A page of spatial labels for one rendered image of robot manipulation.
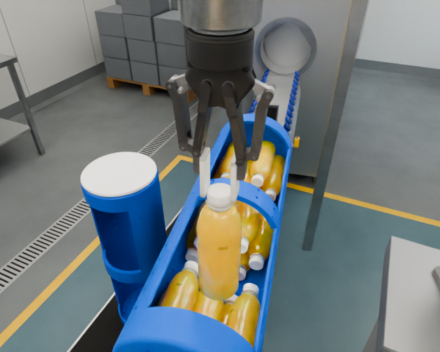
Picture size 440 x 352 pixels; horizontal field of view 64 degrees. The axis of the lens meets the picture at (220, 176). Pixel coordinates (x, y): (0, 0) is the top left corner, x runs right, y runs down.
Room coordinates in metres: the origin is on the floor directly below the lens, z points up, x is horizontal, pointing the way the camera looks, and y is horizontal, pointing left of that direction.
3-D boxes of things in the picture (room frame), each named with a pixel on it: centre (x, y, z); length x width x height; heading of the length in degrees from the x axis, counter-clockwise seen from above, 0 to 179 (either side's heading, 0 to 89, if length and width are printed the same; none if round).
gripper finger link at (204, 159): (0.41, 0.02, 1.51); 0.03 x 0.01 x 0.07; 166
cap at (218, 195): (0.40, 0.00, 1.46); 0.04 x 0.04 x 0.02
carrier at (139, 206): (1.07, 0.38, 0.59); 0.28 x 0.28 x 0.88
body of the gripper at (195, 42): (0.40, 0.00, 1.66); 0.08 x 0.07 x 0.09; 76
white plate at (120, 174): (1.07, 0.38, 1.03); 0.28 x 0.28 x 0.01
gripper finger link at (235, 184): (0.40, -0.02, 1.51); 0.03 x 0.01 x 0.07; 166
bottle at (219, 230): (0.40, 0.00, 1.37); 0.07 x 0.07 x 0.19
